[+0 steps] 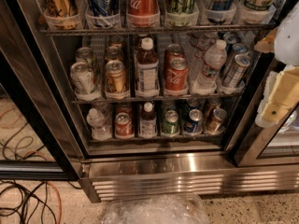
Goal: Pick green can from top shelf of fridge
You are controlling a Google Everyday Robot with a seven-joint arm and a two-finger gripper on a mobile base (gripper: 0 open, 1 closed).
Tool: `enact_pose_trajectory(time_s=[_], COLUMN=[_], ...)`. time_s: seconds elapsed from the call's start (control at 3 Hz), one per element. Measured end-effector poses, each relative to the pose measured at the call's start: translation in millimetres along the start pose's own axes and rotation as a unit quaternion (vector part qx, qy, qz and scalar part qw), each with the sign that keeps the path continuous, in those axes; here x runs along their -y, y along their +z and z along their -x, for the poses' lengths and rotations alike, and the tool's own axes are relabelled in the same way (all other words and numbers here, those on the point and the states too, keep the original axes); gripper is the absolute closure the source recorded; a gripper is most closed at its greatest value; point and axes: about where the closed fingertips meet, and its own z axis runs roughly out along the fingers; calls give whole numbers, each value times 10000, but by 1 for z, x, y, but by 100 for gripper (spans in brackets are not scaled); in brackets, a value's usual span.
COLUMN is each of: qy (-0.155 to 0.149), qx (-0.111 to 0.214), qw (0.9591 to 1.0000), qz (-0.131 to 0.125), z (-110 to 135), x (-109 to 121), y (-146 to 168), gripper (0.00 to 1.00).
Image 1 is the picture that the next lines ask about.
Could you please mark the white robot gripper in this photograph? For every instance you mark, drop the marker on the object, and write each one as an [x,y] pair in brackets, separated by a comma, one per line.
[289,37]

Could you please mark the silver striped front can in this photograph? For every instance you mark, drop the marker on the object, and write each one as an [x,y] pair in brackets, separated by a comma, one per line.
[239,65]

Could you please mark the silver striped can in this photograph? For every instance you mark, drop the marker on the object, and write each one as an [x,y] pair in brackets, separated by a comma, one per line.
[239,65]
[237,48]

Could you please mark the silver striped rear can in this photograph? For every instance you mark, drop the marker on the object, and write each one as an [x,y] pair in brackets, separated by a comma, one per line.
[237,48]

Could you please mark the glass fridge door right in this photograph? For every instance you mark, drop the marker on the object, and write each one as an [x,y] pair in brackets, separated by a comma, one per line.
[275,145]

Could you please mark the glass fridge door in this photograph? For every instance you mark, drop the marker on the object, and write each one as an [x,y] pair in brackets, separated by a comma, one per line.
[275,145]
[29,150]

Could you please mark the gold can bottom shelf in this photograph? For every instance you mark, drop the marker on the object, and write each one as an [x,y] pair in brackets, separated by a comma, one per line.
[215,120]

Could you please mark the red Coca-Cola front can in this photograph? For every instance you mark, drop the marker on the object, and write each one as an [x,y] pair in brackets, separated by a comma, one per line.
[176,74]

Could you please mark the blue can bottom shelf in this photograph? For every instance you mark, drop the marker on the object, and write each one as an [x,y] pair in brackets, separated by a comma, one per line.
[193,121]

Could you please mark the red Coca-Cola rear can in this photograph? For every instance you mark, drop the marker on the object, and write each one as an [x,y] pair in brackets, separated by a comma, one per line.
[173,51]

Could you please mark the green can bottom shelf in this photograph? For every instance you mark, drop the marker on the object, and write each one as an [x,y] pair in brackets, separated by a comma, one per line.
[170,122]

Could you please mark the brown tea bottle middle shelf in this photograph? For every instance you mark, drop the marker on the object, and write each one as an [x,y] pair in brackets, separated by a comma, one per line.
[147,66]

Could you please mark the brown tea bottle shelf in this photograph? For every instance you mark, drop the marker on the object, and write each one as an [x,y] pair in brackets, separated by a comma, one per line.
[147,123]
[147,66]

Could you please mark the brown tea bottle bottom shelf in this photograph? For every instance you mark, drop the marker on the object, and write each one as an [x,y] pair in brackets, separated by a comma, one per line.
[147,123]

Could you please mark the stainless steel fridge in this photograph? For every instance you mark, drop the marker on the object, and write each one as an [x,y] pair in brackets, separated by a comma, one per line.
[134,168]

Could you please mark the red Coca-Cola tall can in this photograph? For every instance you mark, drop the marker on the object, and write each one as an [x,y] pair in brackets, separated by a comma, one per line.
[141,12]

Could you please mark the gold front can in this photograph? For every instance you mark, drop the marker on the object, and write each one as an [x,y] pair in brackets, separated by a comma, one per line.
[116,77]

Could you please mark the gold rear can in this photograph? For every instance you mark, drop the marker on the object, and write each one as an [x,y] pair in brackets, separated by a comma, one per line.
[117,41]

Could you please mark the red can bottom shelf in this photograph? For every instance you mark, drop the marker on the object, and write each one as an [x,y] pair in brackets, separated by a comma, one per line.
[123,126]

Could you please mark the gold middle can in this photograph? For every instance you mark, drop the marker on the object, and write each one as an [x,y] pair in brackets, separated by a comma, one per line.
[113,53]

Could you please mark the clear water bottle bottom shelf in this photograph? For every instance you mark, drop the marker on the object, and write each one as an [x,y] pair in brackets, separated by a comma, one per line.
[101,131]

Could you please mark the glass fridge door left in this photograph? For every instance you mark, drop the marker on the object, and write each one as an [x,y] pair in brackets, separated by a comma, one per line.
[29,150]

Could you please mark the clear water bottle front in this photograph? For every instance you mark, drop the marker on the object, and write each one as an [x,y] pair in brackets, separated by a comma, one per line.
[214,59]

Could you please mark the clear water bottle rear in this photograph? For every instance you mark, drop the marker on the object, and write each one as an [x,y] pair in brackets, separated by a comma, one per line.
[202,42]

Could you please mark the clear plastic bag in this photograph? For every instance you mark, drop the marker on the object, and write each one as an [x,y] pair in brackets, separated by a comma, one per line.
[159,209]

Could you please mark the top wire shelf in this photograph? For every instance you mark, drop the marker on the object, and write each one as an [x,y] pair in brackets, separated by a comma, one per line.
[161,30]

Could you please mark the wire shelf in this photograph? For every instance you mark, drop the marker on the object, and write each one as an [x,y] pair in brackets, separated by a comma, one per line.
[161,30]
[157,98]

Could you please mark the middle wire shelf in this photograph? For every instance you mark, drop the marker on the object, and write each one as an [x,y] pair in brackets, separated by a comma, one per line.
[157,98]

